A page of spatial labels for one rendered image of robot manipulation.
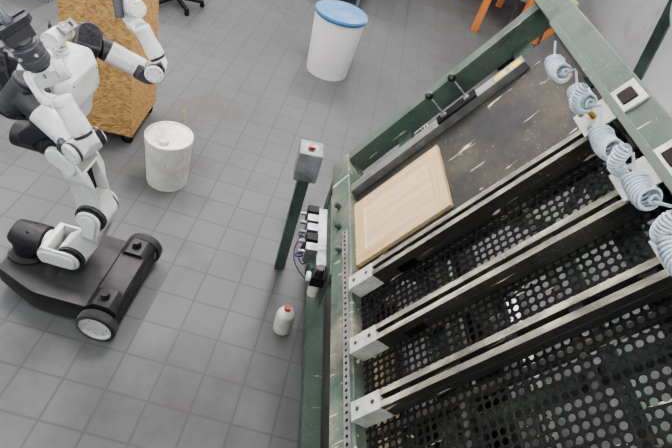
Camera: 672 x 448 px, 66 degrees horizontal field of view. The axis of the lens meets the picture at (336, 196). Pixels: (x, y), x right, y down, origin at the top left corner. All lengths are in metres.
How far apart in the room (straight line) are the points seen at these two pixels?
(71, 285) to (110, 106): 1.36
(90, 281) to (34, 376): 0.48
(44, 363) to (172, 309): 0.63
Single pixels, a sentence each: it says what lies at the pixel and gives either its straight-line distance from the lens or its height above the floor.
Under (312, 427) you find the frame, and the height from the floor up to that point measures 0.18.
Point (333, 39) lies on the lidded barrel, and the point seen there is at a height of 0.43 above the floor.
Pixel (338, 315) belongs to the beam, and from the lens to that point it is 2.06.
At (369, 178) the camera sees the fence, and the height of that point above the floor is 1.00.
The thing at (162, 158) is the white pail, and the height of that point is 0.29.
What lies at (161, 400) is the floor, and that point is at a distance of 2.75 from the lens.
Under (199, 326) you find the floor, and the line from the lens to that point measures 2.95.
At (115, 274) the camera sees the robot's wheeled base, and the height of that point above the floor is 0.19.
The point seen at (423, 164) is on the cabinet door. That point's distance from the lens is 2.23.
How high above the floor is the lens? 2.47
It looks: 40 degrees down
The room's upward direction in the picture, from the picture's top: 19 degrees clockwise
